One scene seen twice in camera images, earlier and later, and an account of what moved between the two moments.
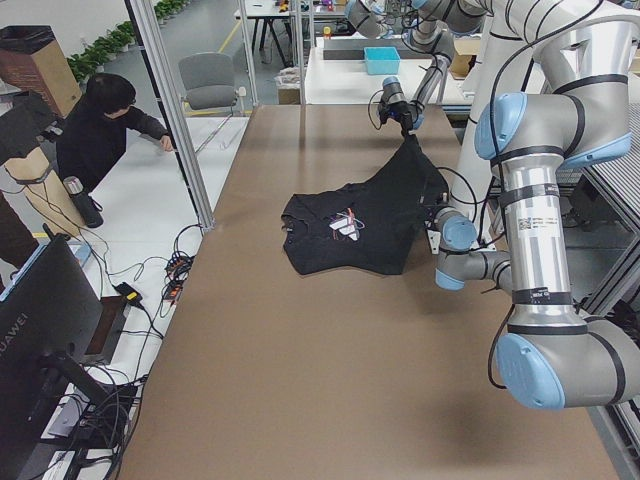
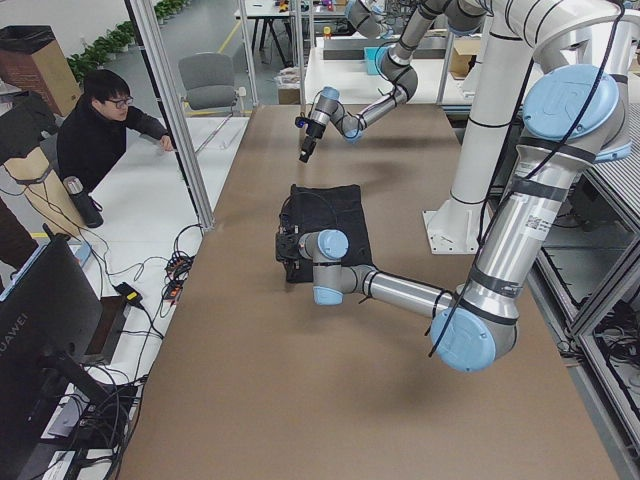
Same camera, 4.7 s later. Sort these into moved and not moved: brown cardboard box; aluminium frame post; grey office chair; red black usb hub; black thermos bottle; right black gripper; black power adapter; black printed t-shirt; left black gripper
Moved: left black gripper; black printed t-shirt; right black gripper
Not moved: brown cardboard box; black power adapter; red black usb hub; grey office chair; aluminium frame post; black thermos bottle
